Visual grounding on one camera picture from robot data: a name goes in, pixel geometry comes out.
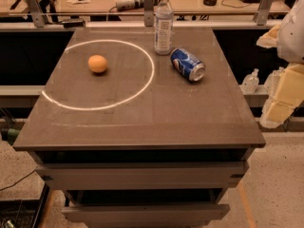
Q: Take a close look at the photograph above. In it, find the right sanitizer bottle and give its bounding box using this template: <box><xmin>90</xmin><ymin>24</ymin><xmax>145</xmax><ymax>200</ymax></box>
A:
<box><xmin>263</xmin><ymin>66</ymin><xmax>283</xmax><ymax>92</ymax></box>

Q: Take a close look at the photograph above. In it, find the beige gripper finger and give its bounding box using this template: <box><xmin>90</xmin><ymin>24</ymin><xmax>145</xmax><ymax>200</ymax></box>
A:
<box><xmin>256</xmin><ymin>25</ymin><xmax>280</xmax><ymax>48</ymax></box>
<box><xmin>259</xmin><ymin>63</ymin><xmax>304</xmax><ymax>128</ymax></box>

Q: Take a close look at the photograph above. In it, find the sanitizer bottle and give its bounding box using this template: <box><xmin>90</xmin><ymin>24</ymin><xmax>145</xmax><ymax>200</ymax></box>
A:
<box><xmin>263</xmin><ymin>66</ymin><xmax>283</xmax><ymax>92</ymax></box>
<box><xmin>241</xmin><ymin>68</ymin><xmax>259</xmax><ymax>94</ymax></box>

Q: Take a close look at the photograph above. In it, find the grey drawer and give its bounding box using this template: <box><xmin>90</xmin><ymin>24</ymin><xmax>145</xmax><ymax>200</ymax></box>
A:
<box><xmin>36</xmin><ymin>161</ymin><xmax>249</xmax><ymax>190</ymax></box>
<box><xmin>62</xmin><ymin>203</ymin><xmax>230</xmax><ymax>228</ymax></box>

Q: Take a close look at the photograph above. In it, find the right metal bracket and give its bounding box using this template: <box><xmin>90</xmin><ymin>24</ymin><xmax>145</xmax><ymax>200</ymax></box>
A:
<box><xmin>254</xmin><ymin>0</ymin><xmax>274</xmax><ymax>26</ymax></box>

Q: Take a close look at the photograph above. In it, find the grey drawer cabinet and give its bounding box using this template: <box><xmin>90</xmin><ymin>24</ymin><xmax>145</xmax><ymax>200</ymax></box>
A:
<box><xmin>12</xmin><ymin>27</ymin><xmax>266</xmax><ymax>228</ymax></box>

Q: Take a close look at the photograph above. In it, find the middle metal bracket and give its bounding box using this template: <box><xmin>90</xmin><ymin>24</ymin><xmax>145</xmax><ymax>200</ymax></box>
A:
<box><xmin>143</xmin><ymin>0</ymin><xmax>154</xmax><ymax>27</ymax></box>

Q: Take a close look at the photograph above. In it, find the metal bracket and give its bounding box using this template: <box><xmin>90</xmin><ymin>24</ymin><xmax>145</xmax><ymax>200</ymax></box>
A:
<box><xmin>25</xmin><ymin>0</ymin><xmax>46</xmax><ymax>28</ymax></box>
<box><xmin>143</xmin><ymin>0</ymin><xmax>154</xmax><ymax>27</ymax></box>
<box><xmin>254</xmin><ymin>0</ymin><xmax>274</xmax><ymax>26</ymax></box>

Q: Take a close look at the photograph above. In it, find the upper grey drawer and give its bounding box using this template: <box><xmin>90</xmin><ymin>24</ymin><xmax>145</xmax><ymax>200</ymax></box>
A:
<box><xmin>36</xmin><ymin>161</ymin><xmax>249</xmax><ymax>190</ymax></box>

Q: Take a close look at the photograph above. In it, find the black floor cable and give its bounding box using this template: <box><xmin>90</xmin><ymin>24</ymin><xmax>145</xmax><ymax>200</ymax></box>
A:
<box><xmin>0</xmin><ymin>169</ymin><xmax>37</xmax><ymax>192</ymax></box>

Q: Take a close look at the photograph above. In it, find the left sanitizer bottle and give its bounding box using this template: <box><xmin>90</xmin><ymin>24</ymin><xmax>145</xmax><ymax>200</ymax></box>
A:
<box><xmin>241</xmin><ymin>68</ymin><xmax>259</xmax><ymax>94</ymax></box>

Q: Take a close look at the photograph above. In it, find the clear plastic water bottle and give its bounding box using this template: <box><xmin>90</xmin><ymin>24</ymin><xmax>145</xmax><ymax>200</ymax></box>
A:
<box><xmin>154</xmin><ymin>0</ymin><xmax>174</xmax><ymax>55</ymax></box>

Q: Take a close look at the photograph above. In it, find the blue pepsi can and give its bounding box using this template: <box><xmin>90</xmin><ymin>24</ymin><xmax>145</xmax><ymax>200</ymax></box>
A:
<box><xmin>170</xmin><ymin>48</ymin><xmax>205</xmax><ymax>82</ymax></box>

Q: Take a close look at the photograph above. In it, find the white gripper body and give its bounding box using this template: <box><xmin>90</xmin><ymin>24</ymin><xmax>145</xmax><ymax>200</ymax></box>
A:
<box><xmin>277</xmin><ymin>0</ymin><xmax>304</xmax><ymax>64</ymax></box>

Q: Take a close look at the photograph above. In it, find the black crate on floor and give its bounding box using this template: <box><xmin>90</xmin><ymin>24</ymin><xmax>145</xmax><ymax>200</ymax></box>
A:
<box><xmin>0</xmin><ymin>185</ymin><xmax>49</xmax><ymax>228</ymax></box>

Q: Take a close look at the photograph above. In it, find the lower grey drawer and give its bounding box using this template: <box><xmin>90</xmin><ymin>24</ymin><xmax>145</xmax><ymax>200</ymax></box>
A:
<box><xmin>62</xmin><ymin>203</ymin><xmax>230</xmax><ymax>228</ymax></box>

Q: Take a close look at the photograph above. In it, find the left metal bracket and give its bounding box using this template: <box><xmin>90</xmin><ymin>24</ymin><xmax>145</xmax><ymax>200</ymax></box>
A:
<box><xmin>25</xmin><ymin>0</ymin><xmax>46</xmax><ymax>28</ymax></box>

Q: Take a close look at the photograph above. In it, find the orange fruit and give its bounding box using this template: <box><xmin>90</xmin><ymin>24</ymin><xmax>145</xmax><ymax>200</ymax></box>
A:
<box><xmin>88</xmin><ymin>55</ymin><xmax>107</xmax><ymax>73</ymax></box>

